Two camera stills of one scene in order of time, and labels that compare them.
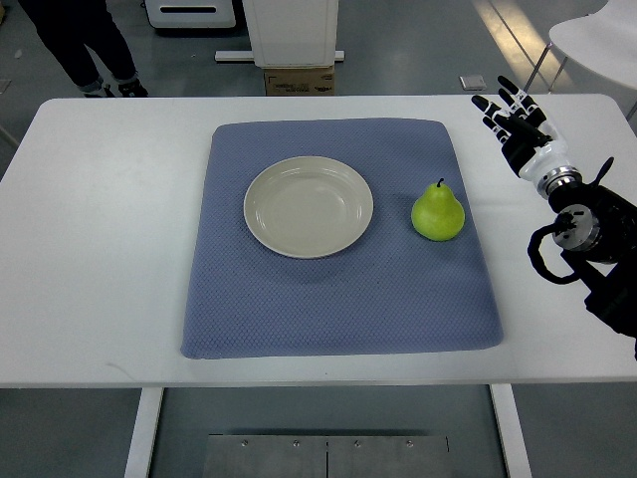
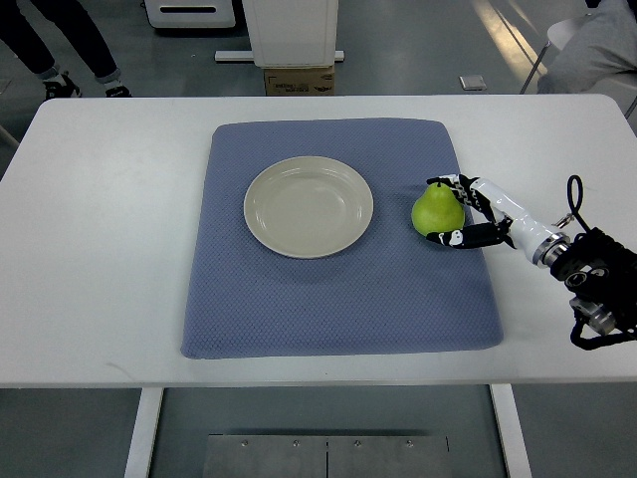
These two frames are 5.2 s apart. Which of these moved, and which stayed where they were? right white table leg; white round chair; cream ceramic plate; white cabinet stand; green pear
Moved: white round chair
Stayed: white cabinet stand; cream ceramic plate; right white table leg; green pear
